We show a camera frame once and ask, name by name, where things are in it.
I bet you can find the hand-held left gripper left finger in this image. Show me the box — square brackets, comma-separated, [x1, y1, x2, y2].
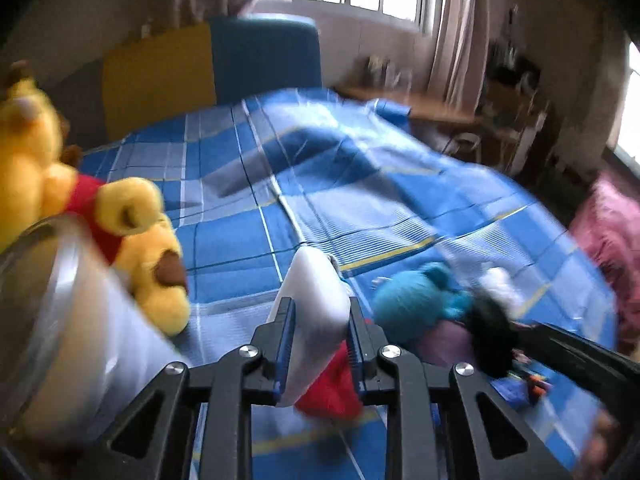
[97, 297, 301, 480]

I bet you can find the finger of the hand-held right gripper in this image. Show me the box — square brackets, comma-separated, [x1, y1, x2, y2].
[515, 321, 640, 411]

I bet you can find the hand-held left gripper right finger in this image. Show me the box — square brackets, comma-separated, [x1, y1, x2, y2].
[346, 296, 572, 480]

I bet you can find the white red plush toy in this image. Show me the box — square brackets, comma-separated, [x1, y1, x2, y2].
[267, 247, 366, 421]

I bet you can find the teal plush toy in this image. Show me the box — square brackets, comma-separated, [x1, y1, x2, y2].
[372, 262, 473, 333]

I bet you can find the black haired doll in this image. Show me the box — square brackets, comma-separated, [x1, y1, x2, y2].
[465, 295, 521, 378]

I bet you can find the lilac cloth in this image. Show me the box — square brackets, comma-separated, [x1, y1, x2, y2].
[417, 320, 476, 367]

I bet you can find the pink blanket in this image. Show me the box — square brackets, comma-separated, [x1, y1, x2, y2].
[570, 170, 640, 351]

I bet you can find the blue plaid bed blanket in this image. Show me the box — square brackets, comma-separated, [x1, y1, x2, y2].
[80, 87, 621, 480]

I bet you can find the yellow bear plush toy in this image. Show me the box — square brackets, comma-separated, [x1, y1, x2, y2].
[0, 60, 192, 337]

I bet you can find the clear round plastic container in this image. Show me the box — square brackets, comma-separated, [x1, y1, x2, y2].
[0, 215, 191, 453]

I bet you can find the wooden desk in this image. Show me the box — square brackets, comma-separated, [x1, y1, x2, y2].
[335, 82, 482, 126]

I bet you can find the small side window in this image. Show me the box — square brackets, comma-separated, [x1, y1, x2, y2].
[609, 40, 640, 171]

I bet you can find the cluttered wooden shelf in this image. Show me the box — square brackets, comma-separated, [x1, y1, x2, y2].
[475, 40, 551, 171]

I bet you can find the blue headboard panel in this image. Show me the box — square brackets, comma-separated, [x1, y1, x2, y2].
[207, 15, 323, 106]

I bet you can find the yellow headboard panel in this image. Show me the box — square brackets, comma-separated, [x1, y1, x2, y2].
[102, 25, 217, 142]

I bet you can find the grey headboard panel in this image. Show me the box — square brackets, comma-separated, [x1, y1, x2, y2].
[50, 60, 108, 150]

